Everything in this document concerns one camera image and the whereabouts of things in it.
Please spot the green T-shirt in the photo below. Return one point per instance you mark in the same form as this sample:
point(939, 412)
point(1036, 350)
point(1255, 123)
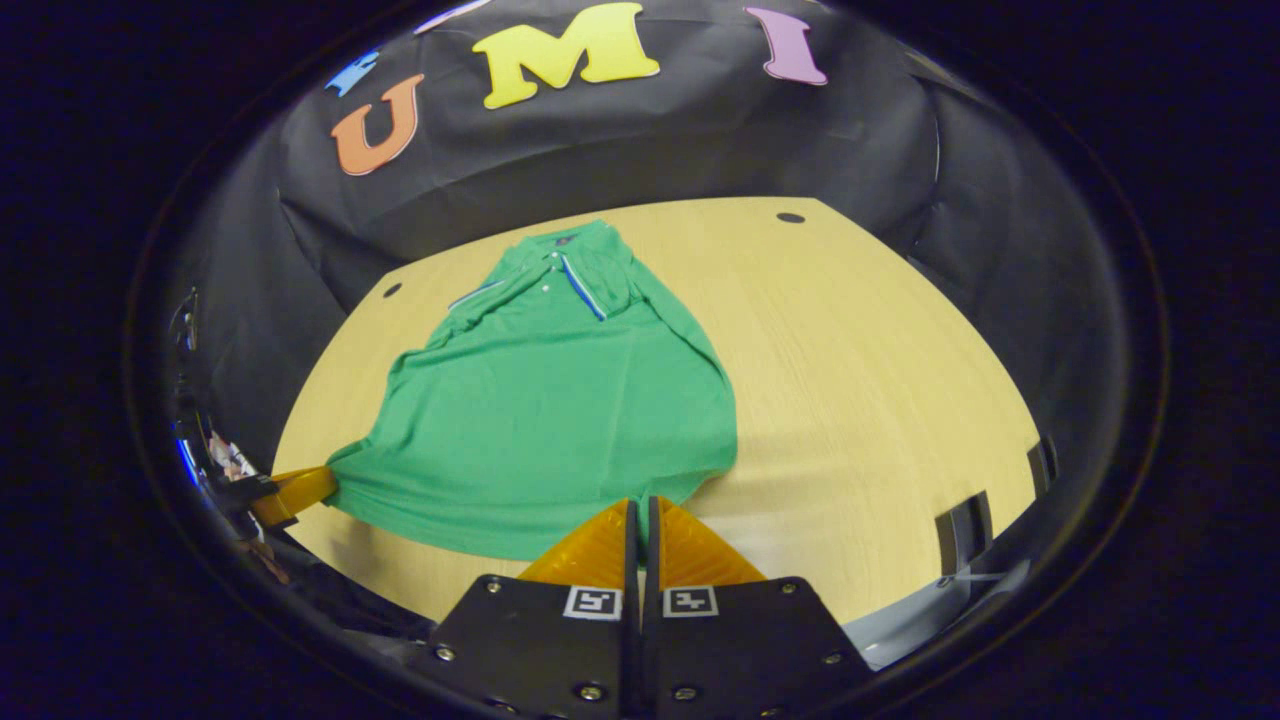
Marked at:
point(560, 420)

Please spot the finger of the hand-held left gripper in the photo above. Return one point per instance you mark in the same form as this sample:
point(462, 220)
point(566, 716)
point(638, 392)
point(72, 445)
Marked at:
point(300, 490)

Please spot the black backdrop cloth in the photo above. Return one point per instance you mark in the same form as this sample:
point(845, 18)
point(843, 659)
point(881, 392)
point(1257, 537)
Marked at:
point(700, 140)

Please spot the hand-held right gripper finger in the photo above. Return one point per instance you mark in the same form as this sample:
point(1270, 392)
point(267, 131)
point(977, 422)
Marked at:
point(652, 550)
point(632, 550)

